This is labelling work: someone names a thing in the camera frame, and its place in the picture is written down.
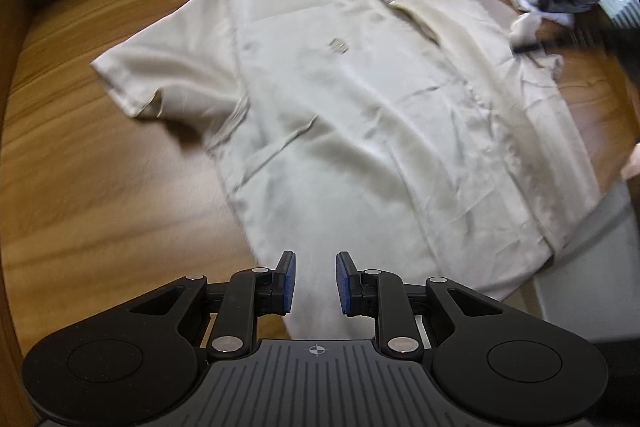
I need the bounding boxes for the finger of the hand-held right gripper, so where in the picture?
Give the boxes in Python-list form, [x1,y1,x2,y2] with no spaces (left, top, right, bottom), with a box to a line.
[514,28,612,56]

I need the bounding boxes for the cream collared short-sleeve shirt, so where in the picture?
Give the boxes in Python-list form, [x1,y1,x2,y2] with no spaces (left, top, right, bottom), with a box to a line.
[90,0,603,341]

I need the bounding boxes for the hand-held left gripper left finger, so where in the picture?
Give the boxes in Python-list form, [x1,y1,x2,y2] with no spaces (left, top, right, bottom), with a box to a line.
[130,250,297,362]

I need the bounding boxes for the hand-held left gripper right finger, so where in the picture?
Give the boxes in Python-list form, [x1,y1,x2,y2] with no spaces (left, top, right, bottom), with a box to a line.
[335,251,503,362]

